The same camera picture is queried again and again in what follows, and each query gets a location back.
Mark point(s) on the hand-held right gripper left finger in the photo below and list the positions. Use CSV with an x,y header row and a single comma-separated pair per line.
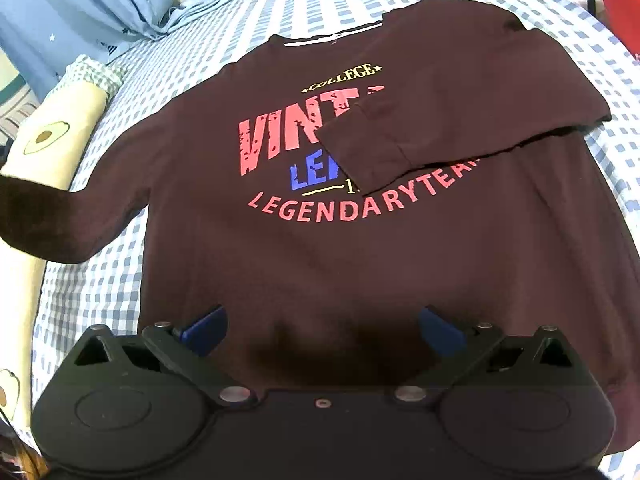
x,y
207,327

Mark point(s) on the blue white checkered bed sheet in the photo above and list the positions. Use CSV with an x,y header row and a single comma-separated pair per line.
x,y
125,110

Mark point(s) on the blue star print quilt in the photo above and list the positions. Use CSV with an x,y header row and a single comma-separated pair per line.
x,y
75,0

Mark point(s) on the dark maroon printed sweater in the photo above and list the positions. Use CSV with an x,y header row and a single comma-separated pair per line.
x,y
320,270

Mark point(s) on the avocado print long pillow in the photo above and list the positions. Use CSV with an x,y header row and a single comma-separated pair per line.
x,y
55,125

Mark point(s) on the red bag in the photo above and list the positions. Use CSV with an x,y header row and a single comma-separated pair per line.
x,y
620,0

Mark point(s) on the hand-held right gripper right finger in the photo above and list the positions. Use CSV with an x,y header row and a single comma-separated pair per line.
x,y
440,332

